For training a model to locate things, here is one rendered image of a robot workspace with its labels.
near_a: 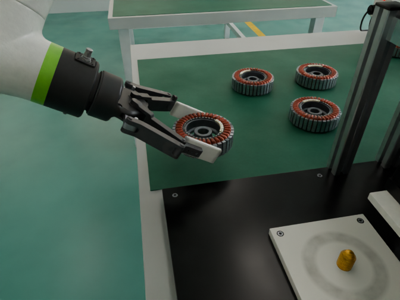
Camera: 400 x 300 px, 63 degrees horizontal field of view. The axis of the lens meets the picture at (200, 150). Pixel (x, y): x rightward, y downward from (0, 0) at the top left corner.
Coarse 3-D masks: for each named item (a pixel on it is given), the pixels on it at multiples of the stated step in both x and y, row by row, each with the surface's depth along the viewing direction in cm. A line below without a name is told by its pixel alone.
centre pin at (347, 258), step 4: (340, 252) 42; (344, 252) 41; (348, 252) 41; (352, 252) 41; (340, 256) 41; (344, 256) 41; (348, 256) 41; (352, 256) 41; (340, 260) 42; (344, 260) 41; (348, 260) 41; (352, 260) 41; (340, 264) 42; (344, 264) 41; (348, 264) 41; (352, 264) 41; (340, 268) 42; (344, 268) 42; (348, 268) 42
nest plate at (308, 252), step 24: (360, 216) 49; (288, 240) 46; (312, 240) 46; (336, 240) 46; (360, 240) 46; (288, 264) 43; (312, 264) 43; (336, 264) 43; (360, 264) 43; (384, 264) 43; (312, 288) 40; (336, 288) 40; (360, 288) 40; (384, 288) 40
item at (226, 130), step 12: (180, 120) 61; (192, 120) 62; (204, 120) 62; (216, 120) 61; (228, 120) 62; (180, 132) 58; (192, 132) 62; (204, 132) 61; (216, 132) 62; (228, 132) 58; (216, 144) 56; (228, 144) 57
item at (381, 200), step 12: (396, 168) 38; (396, 180) 38; (372, 192) 39; (384, 192) 39; (396, 192) 38; (384, 204) 38; (396, 204) 38; (384, 216) 37; (396, 216) 36; (396, 228) 36
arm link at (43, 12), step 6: (18, 0) 42; (24, 0) 42; (30, 0) 43; (36, 0) 43; (42, 0) 44; (48, 0) 45; (30, 6) 43; (36, 6) 44; (42, 6) 45; (48, 6) 46; (36, 12) 44; (42, 12) 45; (48, 12) 47
